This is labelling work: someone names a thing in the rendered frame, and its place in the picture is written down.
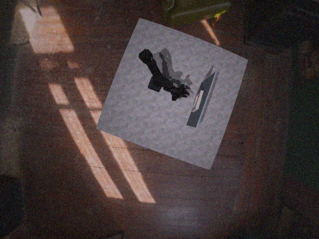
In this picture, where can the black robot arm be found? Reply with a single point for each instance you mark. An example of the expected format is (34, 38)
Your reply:
(159, 80)

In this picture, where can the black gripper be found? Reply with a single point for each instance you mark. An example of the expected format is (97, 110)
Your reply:
(182, 92)

